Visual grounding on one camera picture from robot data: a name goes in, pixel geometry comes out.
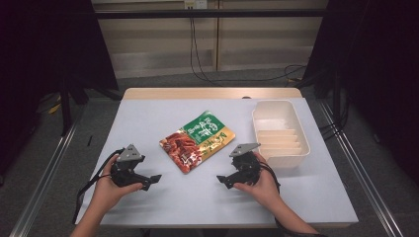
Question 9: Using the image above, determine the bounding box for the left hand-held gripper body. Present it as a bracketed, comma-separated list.
[110, 143, 146, 189]

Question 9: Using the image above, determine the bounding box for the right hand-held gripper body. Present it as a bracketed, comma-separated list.
[228, 142, 263, 186]

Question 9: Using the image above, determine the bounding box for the person's right hand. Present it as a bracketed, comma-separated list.
[232, 152, 282, 212]

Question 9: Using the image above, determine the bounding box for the person's left hand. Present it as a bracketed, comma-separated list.
[90, 154, 144, 211]

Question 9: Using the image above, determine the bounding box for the white table cover sheet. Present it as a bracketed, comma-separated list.
[79, 97, 360, 228]

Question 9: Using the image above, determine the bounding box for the white plastic container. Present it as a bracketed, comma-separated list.
[251, 99, 311, 169]

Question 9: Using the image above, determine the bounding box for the green and red snack packet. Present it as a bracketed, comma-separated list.
[158, 110, 237, 175]

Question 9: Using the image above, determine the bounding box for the black metal stand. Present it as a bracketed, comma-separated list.
[58, 75, 74, 137]

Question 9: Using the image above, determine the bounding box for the yellow object on floor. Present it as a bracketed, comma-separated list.
[47, 94, 63, 116]

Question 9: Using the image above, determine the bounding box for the dark curtain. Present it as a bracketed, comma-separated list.
[302, 0, 419, 186]
[0, 0, 120, 186]

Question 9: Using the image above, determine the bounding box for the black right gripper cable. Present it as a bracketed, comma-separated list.
[258, 161, 282, 195]

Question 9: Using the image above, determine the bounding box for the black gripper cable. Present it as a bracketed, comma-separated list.
[71, 148, 126, 225]
[258, 161, 282, 195]

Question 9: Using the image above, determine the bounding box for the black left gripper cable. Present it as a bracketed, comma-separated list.
[71, 148, 126, 225]

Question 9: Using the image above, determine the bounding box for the metal floor rail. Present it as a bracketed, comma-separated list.
[9, 122, 78, 237]
[318, 100, 404, 237]

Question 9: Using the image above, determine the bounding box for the black cable on floor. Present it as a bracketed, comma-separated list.
[189, 17, 308, 87]

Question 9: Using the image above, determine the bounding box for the black horizontal frame bar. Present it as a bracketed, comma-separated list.
[94, 8, 328, 20]

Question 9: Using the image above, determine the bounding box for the white wall socket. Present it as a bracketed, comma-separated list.
[184, 0, 209, 10]

